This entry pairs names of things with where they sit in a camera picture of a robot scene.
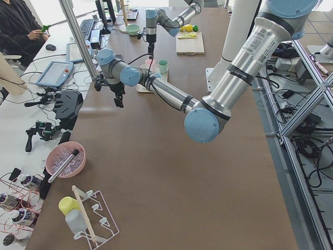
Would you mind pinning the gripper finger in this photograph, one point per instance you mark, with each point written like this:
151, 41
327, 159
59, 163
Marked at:
151, 47
99, 82
118, 100

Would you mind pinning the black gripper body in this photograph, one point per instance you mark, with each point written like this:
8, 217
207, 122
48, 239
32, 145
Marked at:
150, 39
116, 90

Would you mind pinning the pink plastic cup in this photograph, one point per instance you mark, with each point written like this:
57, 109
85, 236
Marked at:
150, 64

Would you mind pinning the green plastic cup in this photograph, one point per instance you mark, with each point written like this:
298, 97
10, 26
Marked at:
163, 66

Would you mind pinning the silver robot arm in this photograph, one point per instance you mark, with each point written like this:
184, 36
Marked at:
278, 21
158, 16

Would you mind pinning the green bowl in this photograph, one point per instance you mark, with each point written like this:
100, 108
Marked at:
132, 29

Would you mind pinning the wooden stand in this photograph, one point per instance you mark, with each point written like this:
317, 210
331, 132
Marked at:
123, 13

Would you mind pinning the wooden cutting board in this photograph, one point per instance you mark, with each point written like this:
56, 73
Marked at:
190, 46

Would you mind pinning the blue teach pendant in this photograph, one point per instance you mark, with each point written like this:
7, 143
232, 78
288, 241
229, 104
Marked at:
56, 74
73, 53

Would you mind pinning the yellow plastic knife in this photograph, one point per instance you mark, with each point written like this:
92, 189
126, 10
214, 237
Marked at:
186, 37

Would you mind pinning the green lime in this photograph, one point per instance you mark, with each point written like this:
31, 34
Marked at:
195, 28

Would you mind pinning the black keyboard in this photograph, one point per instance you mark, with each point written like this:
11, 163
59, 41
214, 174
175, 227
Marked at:
86, 27

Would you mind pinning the black computer mouse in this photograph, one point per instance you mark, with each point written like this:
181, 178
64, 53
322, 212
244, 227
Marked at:
50, 47

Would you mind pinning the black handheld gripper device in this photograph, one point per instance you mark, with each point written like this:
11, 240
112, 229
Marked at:
45, 130

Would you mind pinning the seated person in black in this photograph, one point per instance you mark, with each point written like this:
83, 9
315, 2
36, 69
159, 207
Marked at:
20, 32

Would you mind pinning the yellow cup on rack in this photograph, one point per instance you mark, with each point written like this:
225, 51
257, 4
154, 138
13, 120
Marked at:
67, 204

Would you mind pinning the clear cup on rack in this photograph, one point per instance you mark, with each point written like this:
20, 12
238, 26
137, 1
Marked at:
75, 221

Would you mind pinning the metal scoop handle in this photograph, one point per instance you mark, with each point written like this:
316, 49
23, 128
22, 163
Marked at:
63, 166

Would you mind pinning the aluminium frame post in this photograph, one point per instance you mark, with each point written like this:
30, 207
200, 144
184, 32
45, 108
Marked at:
67, 8

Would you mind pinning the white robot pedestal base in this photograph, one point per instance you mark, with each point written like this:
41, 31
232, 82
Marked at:
239, 28

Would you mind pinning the white wire cup rack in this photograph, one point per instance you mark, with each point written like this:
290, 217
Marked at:
101, 225

